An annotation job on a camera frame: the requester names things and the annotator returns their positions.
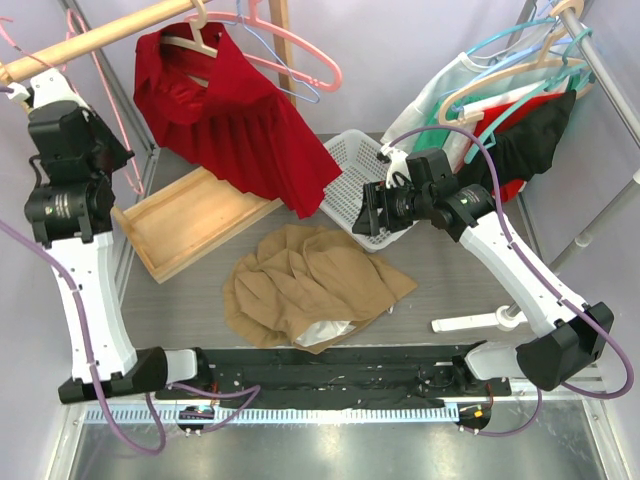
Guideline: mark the pink wire hanger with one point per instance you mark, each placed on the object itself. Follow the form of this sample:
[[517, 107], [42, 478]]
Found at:
[[137, 184]]

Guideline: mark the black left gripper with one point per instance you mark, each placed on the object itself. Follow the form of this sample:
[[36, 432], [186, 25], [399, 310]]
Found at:
[[119, 155]]

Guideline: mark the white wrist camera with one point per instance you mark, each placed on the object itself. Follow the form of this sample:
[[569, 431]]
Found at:
[[47, 87], [395, 160]]

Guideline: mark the white mesh basket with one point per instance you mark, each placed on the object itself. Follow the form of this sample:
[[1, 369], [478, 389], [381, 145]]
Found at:
[[355, 153]]

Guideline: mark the red garment on rack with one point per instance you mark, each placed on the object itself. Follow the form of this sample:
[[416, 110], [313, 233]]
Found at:
[[509, 191]]

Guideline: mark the white garment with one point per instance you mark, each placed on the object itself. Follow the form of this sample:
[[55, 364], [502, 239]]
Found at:
[[423, 110]]

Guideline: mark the blue wire hanger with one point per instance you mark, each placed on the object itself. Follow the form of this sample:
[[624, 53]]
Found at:
[[281, 51]]

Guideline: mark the beige hanger on metal rack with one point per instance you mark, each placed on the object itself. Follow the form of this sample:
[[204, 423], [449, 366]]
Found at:
[[536, 58]]

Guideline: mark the teal plastic hanger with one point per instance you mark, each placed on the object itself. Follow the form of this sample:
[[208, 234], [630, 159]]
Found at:
[[579, 78]]

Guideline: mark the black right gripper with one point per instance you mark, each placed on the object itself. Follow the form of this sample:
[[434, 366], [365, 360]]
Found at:
[[374, 196]]

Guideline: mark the red skirt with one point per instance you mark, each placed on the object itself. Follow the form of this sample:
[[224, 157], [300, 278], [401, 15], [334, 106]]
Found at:
[[223, 114]]

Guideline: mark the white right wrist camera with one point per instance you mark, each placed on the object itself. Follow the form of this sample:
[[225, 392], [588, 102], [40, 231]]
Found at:
[[395, 160]]

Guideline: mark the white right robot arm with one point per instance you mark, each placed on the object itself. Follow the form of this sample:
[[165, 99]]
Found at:
[[569, 333]]

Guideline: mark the light blue hanger on rack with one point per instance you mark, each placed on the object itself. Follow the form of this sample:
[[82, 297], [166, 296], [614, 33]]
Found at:
[[546, 28]]

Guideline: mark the tan cloth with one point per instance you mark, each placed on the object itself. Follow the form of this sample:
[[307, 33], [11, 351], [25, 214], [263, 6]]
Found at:
[[309, 287]]

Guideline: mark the beige plastic hanger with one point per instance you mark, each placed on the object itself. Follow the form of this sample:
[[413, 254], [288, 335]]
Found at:
[[196, 43]]

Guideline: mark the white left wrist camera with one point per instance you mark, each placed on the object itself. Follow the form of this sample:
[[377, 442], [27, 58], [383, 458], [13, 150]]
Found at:
[[47, 87]]

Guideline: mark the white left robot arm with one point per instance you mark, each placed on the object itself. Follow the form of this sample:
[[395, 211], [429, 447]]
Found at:
[[69, 210]]

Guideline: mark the metal clothes rack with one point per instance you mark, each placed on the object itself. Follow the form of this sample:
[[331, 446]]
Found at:
[[590, 192]]

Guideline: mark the wooden clothes rack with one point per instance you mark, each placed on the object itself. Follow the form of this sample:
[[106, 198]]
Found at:
[[195, 214]]

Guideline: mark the black garment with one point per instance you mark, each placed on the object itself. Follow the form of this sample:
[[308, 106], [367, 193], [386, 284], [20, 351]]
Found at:
[[527, 148]]

